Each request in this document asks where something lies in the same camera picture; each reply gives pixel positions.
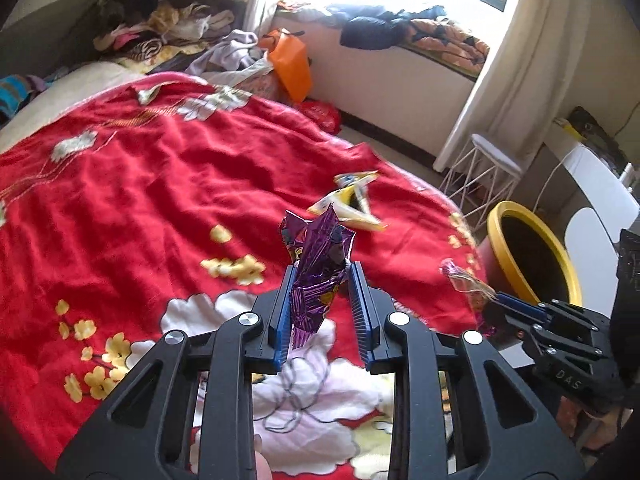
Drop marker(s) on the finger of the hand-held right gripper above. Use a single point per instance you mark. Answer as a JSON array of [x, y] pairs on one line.
[[522, 306], [507, 327]]

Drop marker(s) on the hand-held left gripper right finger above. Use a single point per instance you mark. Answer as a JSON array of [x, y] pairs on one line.
[[359, 312]]

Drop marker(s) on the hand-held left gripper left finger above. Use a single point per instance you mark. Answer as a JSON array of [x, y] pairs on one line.
[[281, 312]]

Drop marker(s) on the purple foil wrapper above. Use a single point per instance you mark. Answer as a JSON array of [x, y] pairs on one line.
[[315, 270]]

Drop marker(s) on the yellow rimmed trash bin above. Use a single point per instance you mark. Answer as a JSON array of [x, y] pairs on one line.
[[555, 255]]

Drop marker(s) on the pink gold wrapper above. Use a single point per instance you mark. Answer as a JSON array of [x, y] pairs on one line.
[[462, 280]]

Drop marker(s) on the yellow white snack wrapper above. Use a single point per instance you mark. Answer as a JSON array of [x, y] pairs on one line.
[[350, 210]]

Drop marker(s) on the black bag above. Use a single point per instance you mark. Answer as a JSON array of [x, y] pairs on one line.
[[595, 132]]

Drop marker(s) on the red floral blanket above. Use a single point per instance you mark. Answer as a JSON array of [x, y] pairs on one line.
[[125, 200]]

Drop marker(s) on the small red plastic bag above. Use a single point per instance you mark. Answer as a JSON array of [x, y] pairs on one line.
[[322, 115]]

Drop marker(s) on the cream curtain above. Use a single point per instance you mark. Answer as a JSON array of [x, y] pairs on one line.
[[505, 70], [260, 0]]

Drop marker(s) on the orange paper bag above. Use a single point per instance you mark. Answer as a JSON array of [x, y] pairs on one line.
[[292, 62]]

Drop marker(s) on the lilac garment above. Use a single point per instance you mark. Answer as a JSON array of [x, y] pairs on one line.
[[225, 52]]

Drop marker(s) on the orange patterned blanket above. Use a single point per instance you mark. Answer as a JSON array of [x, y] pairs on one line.
[[445, 42]]

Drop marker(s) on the dark blue jacket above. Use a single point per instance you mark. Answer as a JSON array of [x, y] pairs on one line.
[[372, 27]]

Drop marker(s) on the cream bedding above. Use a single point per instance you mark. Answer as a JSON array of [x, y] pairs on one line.
[[65, 97]]

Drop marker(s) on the pile of mixed clothes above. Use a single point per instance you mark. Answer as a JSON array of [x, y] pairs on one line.
[[160, 5]]

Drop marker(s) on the striped blue cloth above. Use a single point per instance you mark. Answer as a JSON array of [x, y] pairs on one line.
[[15, 95]]

